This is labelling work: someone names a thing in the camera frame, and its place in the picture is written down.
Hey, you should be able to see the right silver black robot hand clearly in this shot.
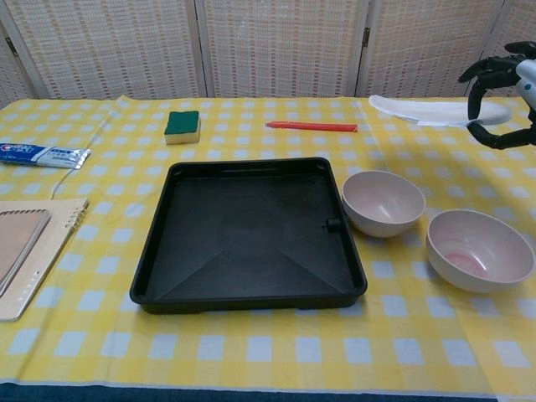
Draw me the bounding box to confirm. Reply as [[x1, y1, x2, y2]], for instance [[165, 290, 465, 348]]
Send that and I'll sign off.
[[457, 40, 536, 150]]

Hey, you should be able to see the white paper plate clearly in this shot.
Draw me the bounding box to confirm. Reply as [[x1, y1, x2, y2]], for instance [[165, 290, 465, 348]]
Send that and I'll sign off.
[[368, 94, 513, 128]]

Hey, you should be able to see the beige bowl with pink stain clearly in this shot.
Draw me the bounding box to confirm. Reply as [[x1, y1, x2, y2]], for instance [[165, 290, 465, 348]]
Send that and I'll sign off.
[[425, 209, 536, 294]]

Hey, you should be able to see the plain beige bowl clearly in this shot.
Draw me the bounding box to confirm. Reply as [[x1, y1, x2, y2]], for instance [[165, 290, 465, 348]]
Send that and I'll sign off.
[[342, 170, 427, 239]]

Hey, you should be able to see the black square plastic tray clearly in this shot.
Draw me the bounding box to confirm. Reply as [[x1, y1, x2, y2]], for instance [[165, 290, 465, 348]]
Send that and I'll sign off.
[[128, 157, 369, 316]]

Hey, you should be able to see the red pen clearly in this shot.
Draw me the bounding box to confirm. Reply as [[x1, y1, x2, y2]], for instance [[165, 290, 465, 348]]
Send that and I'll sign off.
[[265, 120, 360, 134]]

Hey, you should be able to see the woven folding screen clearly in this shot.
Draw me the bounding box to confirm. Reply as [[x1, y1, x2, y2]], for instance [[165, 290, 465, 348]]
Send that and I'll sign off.
[[0, 0, 536, 101]]

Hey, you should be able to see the green yellow sponge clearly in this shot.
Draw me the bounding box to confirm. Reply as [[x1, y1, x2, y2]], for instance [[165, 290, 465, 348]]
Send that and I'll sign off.
[[163, 110, 203, 146]]

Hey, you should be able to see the yellow white checkered tablecloth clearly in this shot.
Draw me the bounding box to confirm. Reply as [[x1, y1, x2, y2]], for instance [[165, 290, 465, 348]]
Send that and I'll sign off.
[[0, 95, 536, 389]]

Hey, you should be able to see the blue white toothpaste tube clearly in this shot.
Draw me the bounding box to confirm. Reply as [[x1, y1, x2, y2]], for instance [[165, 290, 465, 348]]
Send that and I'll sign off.
[[0, 141, 92, 171]]

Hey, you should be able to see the wooden board with notebook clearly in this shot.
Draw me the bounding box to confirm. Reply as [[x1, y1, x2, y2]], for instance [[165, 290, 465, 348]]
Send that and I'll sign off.
[[0, 197, 90, 322]]

